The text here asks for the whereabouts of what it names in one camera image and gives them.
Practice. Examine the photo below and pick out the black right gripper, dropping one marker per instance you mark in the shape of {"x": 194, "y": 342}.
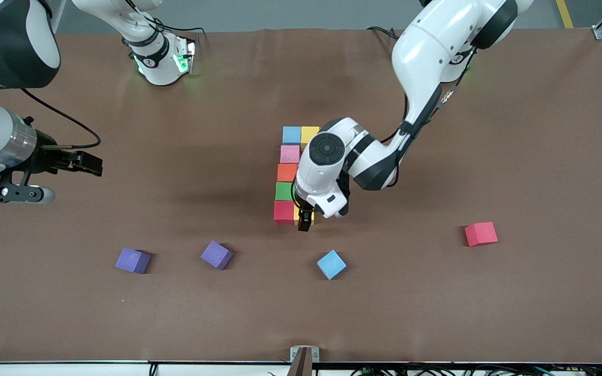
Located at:
{"x": 46, "y": 156}

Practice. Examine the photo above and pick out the yellow foam cube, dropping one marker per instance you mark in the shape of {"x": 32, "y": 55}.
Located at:
{"x": 309, "y": 131}
{"x": 296, "y": 214}

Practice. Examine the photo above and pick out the red foam cube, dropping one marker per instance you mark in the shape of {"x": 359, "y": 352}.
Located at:
{"x": 481, "y": 233}
{"x": 284, "y": 212}

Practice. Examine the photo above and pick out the green foam cube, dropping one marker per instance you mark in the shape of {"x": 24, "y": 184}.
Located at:
{"x": 282, "y": 191}

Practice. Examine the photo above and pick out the orange foam cube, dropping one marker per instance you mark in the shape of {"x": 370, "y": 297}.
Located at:
{"x": 286, "y": 172}

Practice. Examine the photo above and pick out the pink foam cube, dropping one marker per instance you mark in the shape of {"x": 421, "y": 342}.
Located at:
{"x": 289, "y": 154}

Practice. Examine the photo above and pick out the light blue foam cube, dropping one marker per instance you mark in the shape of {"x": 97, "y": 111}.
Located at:
{"x": 291, "y": 135}
{"x": 331, "y": 264}

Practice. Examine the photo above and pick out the right arm base connector panel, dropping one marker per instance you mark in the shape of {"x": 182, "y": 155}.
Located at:
{"x": 191, "y": 52}

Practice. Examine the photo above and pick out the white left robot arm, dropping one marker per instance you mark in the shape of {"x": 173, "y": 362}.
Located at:
{"x": 426, "y": 47}

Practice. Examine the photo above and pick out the purple foam cube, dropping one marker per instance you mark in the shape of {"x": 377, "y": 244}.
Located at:
{"x": 216, "y": 254}
{"x": 131, "y": 260}

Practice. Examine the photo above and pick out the brown table mat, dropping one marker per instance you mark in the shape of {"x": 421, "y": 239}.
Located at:
{"x": 71, "y": 313}

